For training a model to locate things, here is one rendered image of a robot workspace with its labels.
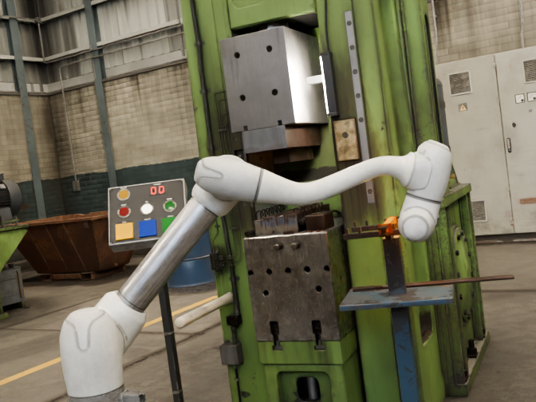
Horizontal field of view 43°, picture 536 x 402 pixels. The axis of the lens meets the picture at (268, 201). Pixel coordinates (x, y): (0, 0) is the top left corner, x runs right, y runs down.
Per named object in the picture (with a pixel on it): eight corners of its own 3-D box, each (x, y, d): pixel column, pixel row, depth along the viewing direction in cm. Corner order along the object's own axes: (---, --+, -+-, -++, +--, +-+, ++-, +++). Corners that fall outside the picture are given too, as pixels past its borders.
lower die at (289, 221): (298, 232, 283) (296, 211, 282) (255, 235, 291) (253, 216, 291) (331, 219, 321) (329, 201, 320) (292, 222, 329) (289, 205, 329)
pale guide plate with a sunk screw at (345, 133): (358, 159, 281) (353, 118, 280) (337, 161, 285) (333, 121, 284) (360, 159, 283) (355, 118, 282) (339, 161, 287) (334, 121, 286)
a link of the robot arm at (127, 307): (58, 349, 198) (75, 332, 220) (103, 382, 199) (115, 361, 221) (220, 142, 198) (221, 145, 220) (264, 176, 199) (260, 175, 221)
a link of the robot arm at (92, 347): (59, 402, 180) (47, 321, 179) (74, 380, 198) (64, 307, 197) (120, 392, 181) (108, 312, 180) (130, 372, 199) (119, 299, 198)
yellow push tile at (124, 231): (133, 237, 287) (132, 221, 291) (115, 240, 287) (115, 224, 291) (134, 239, 288) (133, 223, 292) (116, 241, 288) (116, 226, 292)
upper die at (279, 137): (287, 147, 281) (284, 124, 280) (244, 153, 289) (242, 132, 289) (321, 144, 319) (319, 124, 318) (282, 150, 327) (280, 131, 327)
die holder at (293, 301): (340, 340, 274) (326, 231, 271) (256, 341, 289) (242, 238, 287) (376, 306, 324) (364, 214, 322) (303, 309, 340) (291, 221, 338)
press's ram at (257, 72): (315, 120, 275) (302, 21, 273) (231, 133, 291) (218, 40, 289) (346, 120, 313) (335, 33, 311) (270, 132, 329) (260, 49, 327)
